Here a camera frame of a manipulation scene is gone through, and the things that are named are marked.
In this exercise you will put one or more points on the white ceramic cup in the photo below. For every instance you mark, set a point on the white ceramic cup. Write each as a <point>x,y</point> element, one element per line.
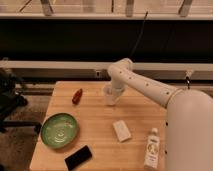
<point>108,97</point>

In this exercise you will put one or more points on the white wall outlet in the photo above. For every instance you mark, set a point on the white wall outlet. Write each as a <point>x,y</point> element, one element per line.
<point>98,74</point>

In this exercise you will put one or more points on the green plate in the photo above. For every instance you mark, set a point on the green plate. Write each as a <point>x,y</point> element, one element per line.
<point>59,130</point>

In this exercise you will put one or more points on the black smartphone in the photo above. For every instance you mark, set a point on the black smartphone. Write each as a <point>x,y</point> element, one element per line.
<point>77,158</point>

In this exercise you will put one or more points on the white soap bar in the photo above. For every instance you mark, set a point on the white soap bar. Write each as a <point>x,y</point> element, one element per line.
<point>121,130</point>

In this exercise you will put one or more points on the black office chair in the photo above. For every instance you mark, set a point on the black office chair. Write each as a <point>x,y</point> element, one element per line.
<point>10,99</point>

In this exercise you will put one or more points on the white plastic bottle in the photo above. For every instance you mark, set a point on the white plastic bottle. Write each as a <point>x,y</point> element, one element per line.
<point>152,151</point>

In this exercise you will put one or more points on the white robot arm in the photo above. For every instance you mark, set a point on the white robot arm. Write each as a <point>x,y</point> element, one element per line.
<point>189,118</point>

